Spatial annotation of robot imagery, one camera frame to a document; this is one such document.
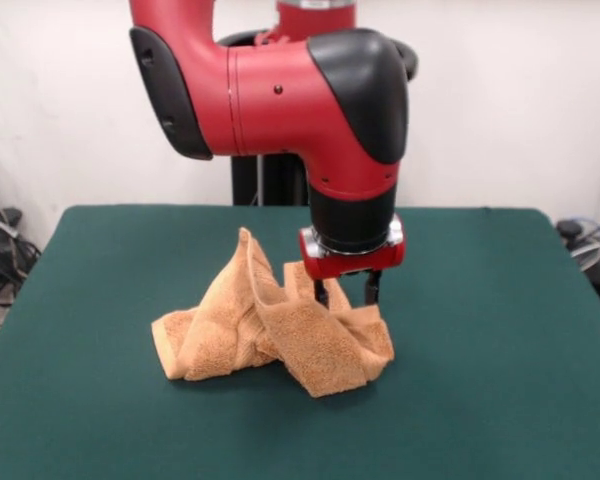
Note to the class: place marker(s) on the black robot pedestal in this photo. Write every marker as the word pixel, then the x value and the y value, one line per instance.
pixel 245 180

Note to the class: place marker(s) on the orange terry towel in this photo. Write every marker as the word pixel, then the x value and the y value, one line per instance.
pixel 305 345

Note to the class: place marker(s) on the dark green table cloth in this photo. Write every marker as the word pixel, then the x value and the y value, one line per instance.
pixel 105 375

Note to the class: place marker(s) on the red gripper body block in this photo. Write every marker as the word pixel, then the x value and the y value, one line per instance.
pixel 355 262

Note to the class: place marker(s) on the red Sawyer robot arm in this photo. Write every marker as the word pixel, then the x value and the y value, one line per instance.
pixel 280 100

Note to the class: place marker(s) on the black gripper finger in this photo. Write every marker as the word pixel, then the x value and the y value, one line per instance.
pixel 322 292
pixel 372 290

